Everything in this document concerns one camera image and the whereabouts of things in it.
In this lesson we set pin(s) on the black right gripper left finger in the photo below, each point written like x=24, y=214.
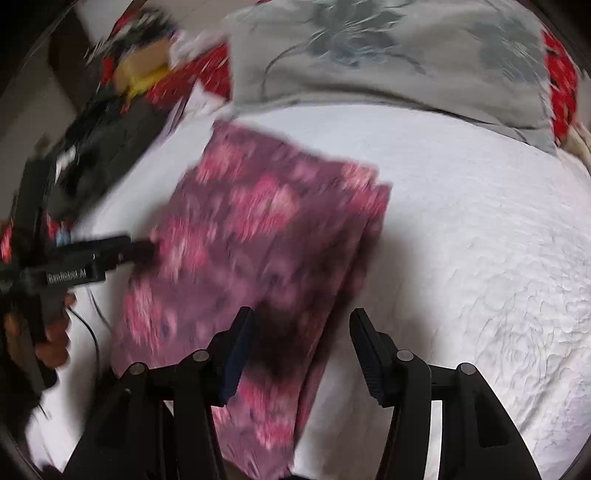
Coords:
x=157, y=423

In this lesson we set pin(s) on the purple pink floral cloth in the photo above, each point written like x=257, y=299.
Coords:
x=261, y=223

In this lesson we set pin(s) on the dark green jacket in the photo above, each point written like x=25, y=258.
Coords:
x=98, y=149

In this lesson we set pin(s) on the white quilted bedspread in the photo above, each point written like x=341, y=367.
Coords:
x=484, y=258

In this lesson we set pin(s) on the red patterned blanket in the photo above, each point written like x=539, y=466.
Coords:
x=205, y=59

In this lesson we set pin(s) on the grey floral pillow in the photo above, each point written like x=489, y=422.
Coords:
x=480, y=61

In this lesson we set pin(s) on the cardboard box with yellow strap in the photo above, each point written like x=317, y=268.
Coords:
x=141, y=69

